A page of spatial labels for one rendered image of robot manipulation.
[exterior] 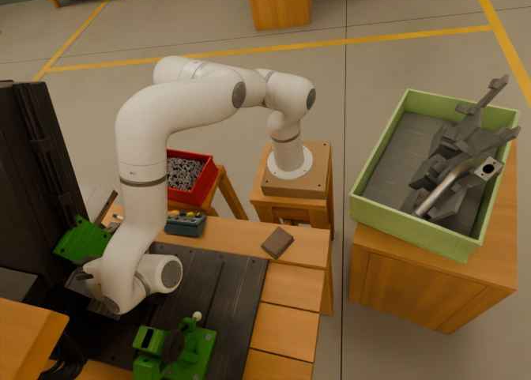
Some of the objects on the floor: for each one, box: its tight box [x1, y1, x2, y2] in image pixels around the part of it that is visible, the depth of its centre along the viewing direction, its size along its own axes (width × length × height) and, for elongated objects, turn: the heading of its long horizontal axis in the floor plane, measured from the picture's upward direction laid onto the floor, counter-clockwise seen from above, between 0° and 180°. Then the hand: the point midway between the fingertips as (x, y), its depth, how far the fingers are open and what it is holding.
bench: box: [41, 256, 334, 380], centre depth 149 cm, size 70×149×88 cm, turn 85°
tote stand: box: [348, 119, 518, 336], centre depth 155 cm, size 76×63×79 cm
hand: (89, 266), depth 86 cm, fingers closed on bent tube, 3 cm apart
